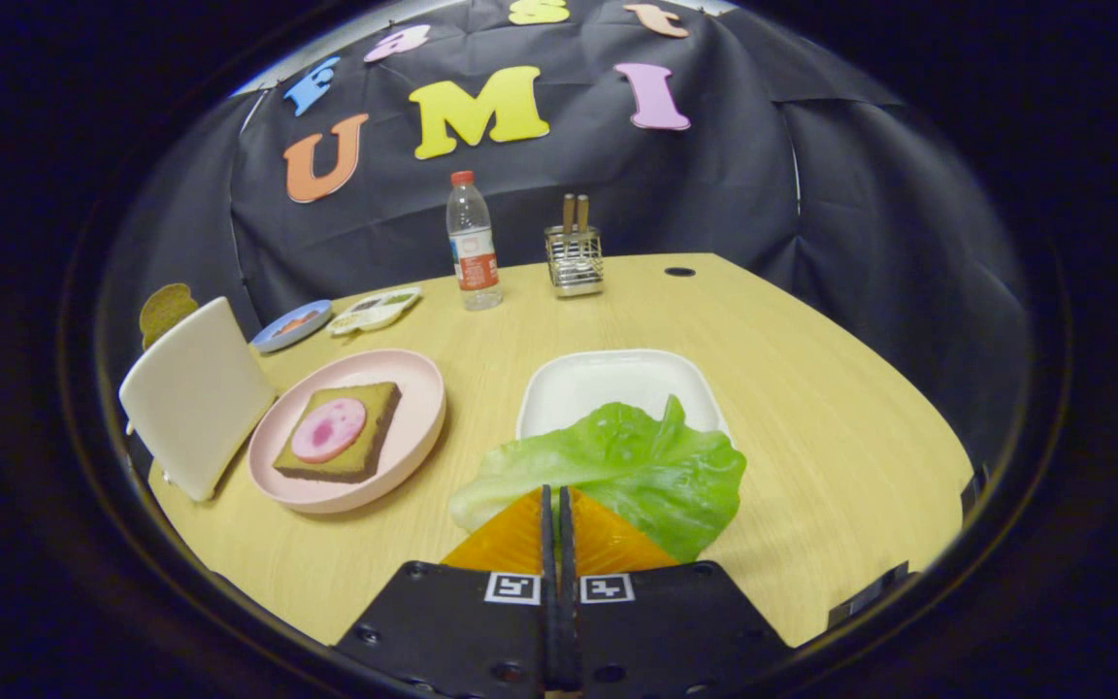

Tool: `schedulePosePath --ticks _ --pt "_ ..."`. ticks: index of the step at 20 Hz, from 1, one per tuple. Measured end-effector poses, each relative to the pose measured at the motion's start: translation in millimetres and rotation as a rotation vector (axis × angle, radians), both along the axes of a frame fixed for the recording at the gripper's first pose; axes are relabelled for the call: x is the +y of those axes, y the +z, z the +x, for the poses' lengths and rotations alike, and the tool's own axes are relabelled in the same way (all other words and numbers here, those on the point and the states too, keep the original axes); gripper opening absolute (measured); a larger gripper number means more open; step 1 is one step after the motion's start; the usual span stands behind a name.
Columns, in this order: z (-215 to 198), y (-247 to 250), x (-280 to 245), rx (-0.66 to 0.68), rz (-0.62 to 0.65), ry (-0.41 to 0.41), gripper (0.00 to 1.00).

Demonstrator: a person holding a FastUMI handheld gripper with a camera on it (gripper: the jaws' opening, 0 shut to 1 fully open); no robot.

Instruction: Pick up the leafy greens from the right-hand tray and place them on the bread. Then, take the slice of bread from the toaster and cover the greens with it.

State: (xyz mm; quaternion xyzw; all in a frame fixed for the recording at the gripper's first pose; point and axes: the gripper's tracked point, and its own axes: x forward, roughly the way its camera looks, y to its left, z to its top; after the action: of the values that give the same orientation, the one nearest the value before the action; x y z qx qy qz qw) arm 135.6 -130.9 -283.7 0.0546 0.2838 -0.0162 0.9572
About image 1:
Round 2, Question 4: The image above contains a black backdrop cloth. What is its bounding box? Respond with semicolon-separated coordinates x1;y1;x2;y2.
98;0;1031;467

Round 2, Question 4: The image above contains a clear plastic water bottle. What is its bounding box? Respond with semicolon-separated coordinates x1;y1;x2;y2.
446;171;504;312

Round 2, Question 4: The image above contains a pink ham slice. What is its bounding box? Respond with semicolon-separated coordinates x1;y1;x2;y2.
290;397;368;464

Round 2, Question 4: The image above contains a small white square plate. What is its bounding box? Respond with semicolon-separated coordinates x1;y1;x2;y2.
516;349;730;443

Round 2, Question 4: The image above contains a white toaster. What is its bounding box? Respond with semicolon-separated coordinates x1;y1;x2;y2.
118;296;278;503

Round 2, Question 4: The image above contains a blue round plate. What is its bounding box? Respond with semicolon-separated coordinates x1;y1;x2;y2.
250;299;335;354

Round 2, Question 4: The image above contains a white divided condiment dish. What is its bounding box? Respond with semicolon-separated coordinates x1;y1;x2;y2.
328;286;422;337

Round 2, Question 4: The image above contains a brown toast slice with crust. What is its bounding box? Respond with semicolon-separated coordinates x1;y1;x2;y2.
274;382;403;484

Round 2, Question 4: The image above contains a round-topped brown bread slice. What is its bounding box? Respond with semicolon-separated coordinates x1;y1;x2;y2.
139;283;199;350

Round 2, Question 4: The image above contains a metal mesh cutlery holder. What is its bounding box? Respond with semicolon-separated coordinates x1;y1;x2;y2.
544;225;606;298

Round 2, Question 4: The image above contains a pink round plate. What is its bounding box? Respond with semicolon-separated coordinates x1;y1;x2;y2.
247;349;447;515

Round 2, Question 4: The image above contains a green lettuce leaf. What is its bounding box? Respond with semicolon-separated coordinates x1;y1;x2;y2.
449;395;747;564

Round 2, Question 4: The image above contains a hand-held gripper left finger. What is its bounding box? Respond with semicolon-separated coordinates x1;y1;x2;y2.
334;485;560;699

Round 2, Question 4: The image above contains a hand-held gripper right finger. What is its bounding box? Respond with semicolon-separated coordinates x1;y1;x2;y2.
559;485;793;699

